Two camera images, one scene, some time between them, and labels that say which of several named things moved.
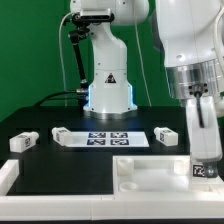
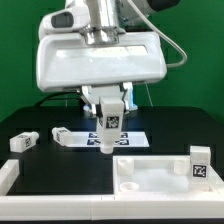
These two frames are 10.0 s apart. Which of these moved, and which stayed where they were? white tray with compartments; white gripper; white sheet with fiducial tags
Moved: white gripper
Stayed: white tray with compartments; white sheet with fiducial tags
